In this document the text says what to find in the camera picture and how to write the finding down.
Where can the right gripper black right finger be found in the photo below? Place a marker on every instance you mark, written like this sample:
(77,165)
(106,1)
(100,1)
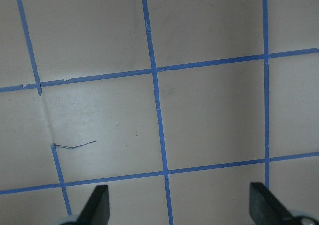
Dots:
(266,209)

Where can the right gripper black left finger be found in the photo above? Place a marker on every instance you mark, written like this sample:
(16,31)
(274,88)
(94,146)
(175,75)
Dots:
(97,209)

